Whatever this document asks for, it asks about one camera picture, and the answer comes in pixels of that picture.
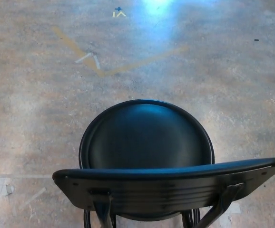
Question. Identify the black swivel chair with backrest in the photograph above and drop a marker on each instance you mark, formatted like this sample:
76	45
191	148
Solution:
147	133

